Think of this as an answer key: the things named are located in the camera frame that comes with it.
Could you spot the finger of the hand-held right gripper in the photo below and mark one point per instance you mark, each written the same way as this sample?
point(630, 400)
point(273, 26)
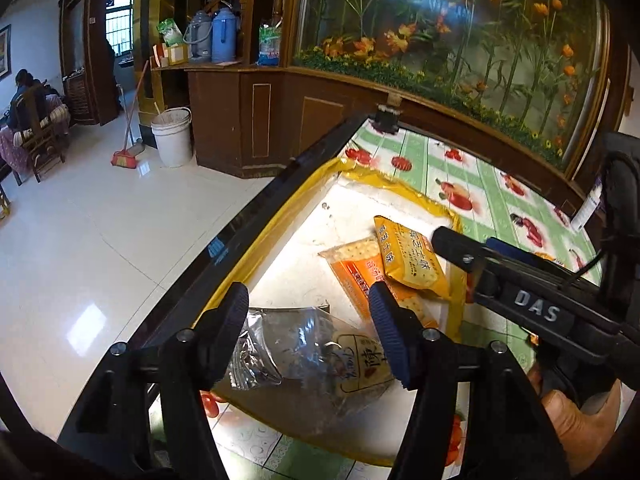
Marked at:
point(457, 250)
point(515, 251)

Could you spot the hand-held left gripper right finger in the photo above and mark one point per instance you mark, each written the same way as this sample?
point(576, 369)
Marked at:
point(392, 330)

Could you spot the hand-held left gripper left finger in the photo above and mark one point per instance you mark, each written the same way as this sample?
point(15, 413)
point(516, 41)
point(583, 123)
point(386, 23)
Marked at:
point(232, 312)

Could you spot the yellow cracker packet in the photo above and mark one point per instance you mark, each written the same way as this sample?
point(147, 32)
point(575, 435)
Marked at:
point(410, 260)

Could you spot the orange cracker packet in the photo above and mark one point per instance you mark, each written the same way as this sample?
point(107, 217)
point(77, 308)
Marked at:
point(350, 270)

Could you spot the clear snack bag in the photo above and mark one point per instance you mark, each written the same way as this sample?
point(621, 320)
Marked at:
point(300, 350)

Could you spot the yellow rimmed tray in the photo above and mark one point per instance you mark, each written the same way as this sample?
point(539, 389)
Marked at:
point(300, 260)

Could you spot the person's right hand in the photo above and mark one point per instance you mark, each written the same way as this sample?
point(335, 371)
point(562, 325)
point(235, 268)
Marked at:
point(575, 422)

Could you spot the white spray bottle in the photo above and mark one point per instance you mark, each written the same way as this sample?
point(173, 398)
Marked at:
point(582, 212)

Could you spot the fruit print tablecloth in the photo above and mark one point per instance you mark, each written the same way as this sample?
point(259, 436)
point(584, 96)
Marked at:
point(440, 160)

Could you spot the black framed table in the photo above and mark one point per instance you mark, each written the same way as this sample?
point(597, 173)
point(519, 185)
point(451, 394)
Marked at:
point(280, 185)

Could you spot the black table clamp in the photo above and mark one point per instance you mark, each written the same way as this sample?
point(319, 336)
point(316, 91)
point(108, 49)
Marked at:
point(385, 120)

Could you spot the white plastic bucket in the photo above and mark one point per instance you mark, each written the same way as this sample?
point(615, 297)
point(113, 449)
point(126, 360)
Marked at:
point(172, 140)

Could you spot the red yellow broom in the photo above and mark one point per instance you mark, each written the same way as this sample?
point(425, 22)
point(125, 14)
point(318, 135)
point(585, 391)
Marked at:
point(125, 159)

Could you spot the wooden cabinet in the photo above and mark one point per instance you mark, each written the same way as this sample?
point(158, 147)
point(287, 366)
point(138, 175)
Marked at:
point(220, 110)

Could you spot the artificial flower glass display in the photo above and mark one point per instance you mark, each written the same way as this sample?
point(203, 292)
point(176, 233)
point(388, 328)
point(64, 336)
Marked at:
point(450, 35)

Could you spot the wooden chair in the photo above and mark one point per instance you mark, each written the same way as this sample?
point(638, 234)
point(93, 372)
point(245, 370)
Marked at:
point(35, 145)

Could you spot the wicker basket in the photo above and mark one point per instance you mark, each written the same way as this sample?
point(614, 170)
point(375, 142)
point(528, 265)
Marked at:
point(80, 97)

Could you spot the small cardboard box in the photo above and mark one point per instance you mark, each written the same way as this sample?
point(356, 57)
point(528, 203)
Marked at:
point(177, 54)

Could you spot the grey thermos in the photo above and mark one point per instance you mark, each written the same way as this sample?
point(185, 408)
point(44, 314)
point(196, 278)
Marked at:
point(199, 40)

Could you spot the blue thermos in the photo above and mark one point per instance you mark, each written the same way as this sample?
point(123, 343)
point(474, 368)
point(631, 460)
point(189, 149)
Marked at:
point(223, 37)

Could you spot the wooden door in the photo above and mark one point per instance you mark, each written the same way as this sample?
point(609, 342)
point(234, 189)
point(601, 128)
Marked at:
point(97, 60)

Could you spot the green white bag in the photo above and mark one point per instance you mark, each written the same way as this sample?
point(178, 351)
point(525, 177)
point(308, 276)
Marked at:
point(171, 32)

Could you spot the barred window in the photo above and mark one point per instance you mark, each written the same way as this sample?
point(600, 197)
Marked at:
point(119, 25)

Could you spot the gold pillar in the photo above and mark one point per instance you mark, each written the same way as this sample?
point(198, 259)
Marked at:
point(147, 10)

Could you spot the framed wall picture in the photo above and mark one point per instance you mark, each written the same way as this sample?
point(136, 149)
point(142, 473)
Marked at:
point(4, 52)

